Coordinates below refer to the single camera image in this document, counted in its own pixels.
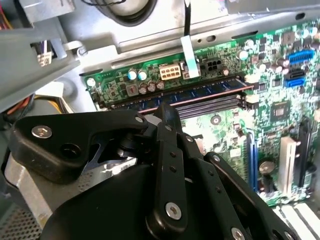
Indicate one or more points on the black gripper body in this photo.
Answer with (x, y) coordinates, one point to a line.
(105, 212)

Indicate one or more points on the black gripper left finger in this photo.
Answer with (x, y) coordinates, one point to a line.
(50, 145)

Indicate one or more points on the blue RAM memory stick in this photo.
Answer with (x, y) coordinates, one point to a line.
(200, 92)

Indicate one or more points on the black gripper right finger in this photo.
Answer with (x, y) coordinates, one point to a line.
(207, 180)

